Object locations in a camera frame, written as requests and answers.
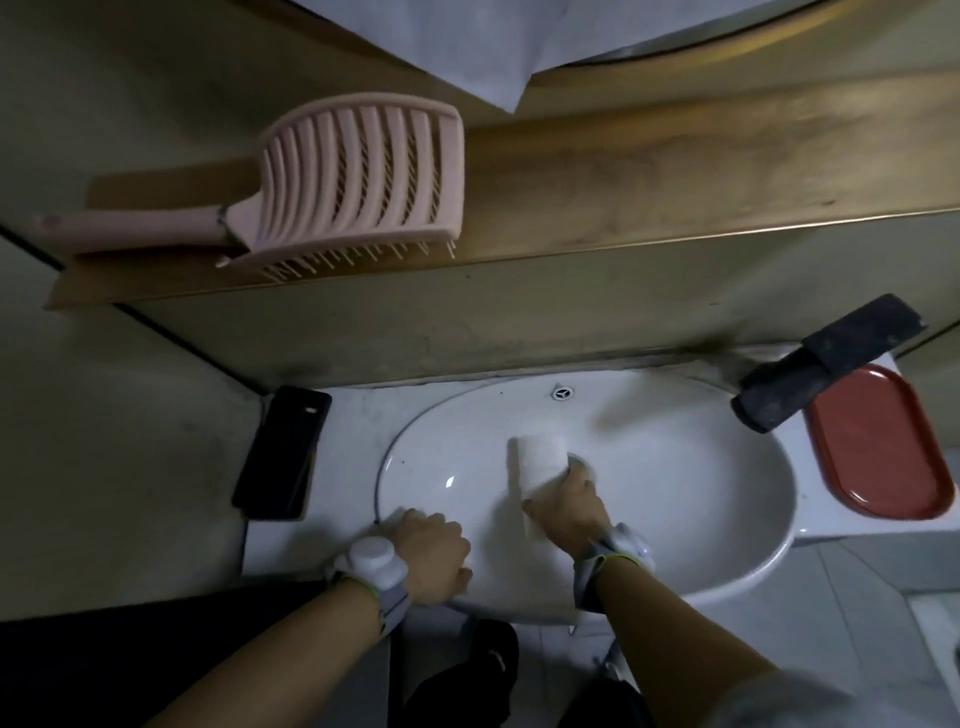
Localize pink vented hairbrush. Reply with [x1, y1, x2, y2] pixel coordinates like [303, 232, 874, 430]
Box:
[32, 92, 467, 285]

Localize white ceramic sink basin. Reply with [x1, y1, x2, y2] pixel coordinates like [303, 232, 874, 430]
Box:
[241, 352, 901, 627]

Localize white paper sheet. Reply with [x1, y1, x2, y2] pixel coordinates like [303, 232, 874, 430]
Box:
[292, 0, 815, 115]

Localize black shoe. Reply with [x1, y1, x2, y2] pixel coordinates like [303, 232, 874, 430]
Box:
[403, 618, 520, 728]
[577, 660, 655, 728]

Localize white paper towel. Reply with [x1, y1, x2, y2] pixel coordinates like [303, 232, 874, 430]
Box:
[507, 433, 569, 543]

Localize red oval tray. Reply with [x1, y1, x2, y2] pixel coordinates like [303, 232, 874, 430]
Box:
[804, 363, 957, 522]

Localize black smartphone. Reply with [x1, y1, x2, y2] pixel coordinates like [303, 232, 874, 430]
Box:
[231, 385, 333, 522]

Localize wooden wall shelf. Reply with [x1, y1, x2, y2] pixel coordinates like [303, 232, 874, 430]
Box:
[42, 69, 960, 312]

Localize person's left hand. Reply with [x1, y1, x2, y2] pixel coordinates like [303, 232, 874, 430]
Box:
[388, 507, 474, 608]

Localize person's right forearm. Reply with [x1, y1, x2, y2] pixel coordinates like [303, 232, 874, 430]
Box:
[592, 556, 790, 728]

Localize black faucet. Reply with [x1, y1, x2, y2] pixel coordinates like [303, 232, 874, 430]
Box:
[731, 293, 928, 435]

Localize gold mirror frame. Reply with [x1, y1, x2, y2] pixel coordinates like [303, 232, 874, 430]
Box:
[528, 0, 886, 76]

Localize white left wrist tracker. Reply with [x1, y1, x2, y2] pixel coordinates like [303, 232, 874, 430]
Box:
[325, 535, 411, 640]

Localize white wrist tracker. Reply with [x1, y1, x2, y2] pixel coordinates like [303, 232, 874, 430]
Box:
[325, 535, 411, 640]
[573, 522, 658, 615]

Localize white right wrist tracker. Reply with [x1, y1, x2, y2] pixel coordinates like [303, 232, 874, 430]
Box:
[573, 522, 658, 615]

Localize person's left forearm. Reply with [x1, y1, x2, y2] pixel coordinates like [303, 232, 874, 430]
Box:
[146, 576, 385, 728]

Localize person's right hand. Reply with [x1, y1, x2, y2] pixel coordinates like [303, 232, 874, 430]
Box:
[522, 459, 613, 561]

